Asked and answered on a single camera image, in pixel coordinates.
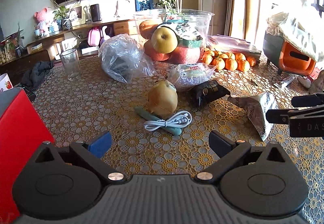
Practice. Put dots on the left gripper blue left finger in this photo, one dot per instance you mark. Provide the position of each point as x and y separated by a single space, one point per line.
99 145

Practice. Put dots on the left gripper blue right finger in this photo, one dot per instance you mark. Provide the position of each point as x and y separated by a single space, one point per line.
220 144

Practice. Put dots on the orange grey desktop bin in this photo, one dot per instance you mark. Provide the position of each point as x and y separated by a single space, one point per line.
286 57

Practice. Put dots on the white tube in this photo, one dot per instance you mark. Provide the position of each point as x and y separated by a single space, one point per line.
285 82

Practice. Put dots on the black snack packet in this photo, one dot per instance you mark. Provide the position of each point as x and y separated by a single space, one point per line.
207 92

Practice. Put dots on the teal green pen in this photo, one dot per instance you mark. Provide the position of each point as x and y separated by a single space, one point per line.
149 117

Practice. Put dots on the yellow pear on table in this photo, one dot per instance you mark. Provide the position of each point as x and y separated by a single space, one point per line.
162 99

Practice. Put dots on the red grey cardboard box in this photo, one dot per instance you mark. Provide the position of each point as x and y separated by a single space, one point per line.
22 131

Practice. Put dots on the clear bag with food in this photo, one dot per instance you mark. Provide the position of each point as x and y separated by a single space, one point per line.
186 76

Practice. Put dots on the mandarin orange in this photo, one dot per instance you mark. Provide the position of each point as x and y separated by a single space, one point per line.
239 56
218 63
231 64
243 65
251 61

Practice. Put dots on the clear drinking glass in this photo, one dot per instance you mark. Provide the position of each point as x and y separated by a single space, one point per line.
71 64

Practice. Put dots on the grey plastic bag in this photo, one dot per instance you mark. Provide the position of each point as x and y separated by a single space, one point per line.
122 58

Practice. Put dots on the white plastic bin liner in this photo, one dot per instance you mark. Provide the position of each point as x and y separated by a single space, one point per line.
299 23

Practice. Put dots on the black cloth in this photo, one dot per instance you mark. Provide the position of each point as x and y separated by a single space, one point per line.
32 78

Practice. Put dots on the clear flat plastic box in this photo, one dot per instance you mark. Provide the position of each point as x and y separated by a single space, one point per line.
230 44

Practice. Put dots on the wooden tv cabinet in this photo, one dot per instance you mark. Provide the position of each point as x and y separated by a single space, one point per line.
15 68

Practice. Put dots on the purple vase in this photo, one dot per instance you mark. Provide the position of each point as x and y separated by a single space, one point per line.
104 35

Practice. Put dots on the pink bag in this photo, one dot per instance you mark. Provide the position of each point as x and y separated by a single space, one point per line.
94 37

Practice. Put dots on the white strawberry mug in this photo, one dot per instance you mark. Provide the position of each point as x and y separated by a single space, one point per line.
5 83

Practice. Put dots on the clear plastic fruit bowl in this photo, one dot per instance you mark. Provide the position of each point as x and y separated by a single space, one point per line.
190 26

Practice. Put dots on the yellow apple in bowl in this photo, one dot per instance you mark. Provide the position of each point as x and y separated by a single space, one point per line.
164 40

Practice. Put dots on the black speaker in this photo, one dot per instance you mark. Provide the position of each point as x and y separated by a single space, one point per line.
95 13

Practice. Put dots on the pink plush pig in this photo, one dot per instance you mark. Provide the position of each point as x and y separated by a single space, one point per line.
44 19

